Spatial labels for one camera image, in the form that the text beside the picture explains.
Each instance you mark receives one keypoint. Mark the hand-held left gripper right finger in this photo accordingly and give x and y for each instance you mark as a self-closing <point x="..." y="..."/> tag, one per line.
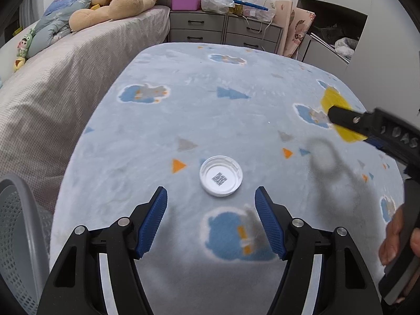
<point x="270" y="226"/>

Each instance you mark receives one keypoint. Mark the pink patterned folded mat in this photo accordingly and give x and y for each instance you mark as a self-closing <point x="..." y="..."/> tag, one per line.
<point x="300" y="32"/>

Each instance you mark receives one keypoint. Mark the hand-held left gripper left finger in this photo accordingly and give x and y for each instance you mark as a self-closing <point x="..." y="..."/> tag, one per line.
<point x="152" y="226"/>

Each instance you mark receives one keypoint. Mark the white bag in niche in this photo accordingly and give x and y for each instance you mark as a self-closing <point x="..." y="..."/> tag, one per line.
<point x="346" y="46"/>

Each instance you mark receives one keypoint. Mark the blue printed pillow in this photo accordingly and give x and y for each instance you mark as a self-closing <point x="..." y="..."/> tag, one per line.
<point x="69" y="0"/>

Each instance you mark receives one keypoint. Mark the white round plastic lid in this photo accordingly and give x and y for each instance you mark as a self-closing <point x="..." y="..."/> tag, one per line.
<point x="220" y="177"/>

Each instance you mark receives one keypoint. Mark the bed with grey checked sheet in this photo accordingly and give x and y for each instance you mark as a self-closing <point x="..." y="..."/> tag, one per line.
<point x="65" y="72"/>

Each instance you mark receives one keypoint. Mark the pink storage box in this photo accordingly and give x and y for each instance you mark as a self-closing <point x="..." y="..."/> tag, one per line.
<point x="185" y="1"/>

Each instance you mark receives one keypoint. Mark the yellow plastic piece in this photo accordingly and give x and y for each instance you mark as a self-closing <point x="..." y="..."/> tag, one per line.
<point x="334" y="100"/>

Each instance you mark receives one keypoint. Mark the grey-blue floral quilt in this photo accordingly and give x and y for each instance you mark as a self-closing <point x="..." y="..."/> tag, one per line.
<point x="49" y="31"/>

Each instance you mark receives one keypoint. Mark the light blue printed blanket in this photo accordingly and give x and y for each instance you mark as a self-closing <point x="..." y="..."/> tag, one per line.
<point x="197" y="111"/>

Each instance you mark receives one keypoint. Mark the large tan teddy bear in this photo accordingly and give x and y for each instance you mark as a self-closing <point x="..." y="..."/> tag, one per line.
<point x="121" y="3"/>

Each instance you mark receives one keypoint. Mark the blue stick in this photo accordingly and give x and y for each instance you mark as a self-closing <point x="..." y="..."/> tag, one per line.
<point x="249" y="4"/>

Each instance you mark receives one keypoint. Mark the grey perforated waste basket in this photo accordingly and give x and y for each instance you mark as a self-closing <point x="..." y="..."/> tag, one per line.
<point x="19" y="223"/>

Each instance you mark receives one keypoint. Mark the small green plush doll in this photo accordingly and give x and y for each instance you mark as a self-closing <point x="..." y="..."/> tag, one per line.
<point x="23" y="47"/>

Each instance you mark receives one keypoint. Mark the pink board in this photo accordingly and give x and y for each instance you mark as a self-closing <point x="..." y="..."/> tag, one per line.
<point x="283" y="26"/>

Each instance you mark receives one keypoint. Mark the person's right hand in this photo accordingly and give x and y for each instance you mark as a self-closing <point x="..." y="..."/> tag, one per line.
<point x="392" y="239"/>

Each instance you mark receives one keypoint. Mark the grey drawer cabinet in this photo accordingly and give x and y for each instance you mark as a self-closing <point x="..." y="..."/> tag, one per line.
<point x="197" y="28"/>
<point x="252" y="36"/>

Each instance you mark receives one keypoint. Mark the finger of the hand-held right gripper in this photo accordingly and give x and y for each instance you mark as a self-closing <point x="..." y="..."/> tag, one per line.
<point x="375" y="143"/>
<point x="347" y="118"/>

